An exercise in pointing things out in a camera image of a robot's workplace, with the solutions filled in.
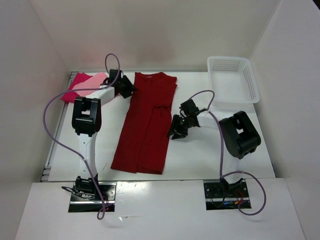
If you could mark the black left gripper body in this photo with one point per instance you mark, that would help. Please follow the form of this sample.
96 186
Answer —
126 87

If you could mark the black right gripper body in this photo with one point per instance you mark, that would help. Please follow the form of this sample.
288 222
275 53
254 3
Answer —
184 125

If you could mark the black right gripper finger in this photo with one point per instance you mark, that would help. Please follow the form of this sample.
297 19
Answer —
177 135
174 123

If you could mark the light pink t shirt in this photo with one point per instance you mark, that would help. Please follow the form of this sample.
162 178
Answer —
92 83

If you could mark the dark red t shirt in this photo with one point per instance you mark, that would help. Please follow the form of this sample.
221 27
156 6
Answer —
143 141

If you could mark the magenta t shirt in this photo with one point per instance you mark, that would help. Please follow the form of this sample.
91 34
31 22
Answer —
69 97

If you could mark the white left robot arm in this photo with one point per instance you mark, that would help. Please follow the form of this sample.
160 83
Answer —
87 122

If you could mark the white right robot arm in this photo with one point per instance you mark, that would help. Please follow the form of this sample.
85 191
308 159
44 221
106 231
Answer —
237 134

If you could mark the white plastic basket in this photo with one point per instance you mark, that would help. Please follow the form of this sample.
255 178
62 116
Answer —
233 80

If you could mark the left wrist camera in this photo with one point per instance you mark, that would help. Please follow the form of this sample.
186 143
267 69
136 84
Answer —
113 75

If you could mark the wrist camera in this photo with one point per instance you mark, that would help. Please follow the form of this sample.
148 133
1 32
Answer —
188 108
113 75

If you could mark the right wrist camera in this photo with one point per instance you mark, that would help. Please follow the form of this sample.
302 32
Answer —
188 108

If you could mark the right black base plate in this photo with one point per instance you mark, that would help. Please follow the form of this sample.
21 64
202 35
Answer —
216 199

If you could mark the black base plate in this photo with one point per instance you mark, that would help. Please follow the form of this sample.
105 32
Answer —
216 199
81 202

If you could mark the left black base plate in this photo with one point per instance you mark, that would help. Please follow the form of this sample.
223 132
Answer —
81 202

